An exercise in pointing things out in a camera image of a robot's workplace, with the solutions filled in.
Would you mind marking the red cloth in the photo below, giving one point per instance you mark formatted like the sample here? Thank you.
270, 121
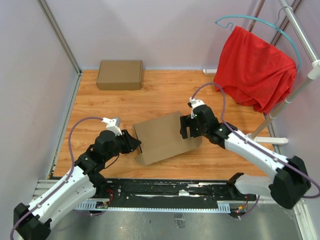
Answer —
253, 72

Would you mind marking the cardboard box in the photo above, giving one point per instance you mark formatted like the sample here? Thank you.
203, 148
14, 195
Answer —
161, 139
120, 75

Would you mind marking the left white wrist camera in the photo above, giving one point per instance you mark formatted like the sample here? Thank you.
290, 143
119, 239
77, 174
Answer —
113, 125

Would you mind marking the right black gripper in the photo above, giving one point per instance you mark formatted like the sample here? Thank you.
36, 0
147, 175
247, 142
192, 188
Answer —
186, 121

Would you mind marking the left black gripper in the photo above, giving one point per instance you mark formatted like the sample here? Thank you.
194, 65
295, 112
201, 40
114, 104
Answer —
131, 143

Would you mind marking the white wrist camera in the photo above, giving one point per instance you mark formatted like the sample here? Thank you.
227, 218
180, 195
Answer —
113, 125
193, 103

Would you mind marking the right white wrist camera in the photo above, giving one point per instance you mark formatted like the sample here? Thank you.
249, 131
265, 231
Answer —
193, 103

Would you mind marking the folded cardboard box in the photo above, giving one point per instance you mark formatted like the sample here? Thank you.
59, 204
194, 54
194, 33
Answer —
120, 75

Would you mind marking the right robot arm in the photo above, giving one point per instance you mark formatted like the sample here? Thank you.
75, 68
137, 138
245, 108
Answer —
287, 179

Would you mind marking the white rack foot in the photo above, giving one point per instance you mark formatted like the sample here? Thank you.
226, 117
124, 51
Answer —
209, 71

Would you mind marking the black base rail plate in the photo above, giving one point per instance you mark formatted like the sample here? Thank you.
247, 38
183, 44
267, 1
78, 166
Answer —
168, 193

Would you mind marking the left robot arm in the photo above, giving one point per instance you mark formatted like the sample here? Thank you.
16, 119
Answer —
35, 220

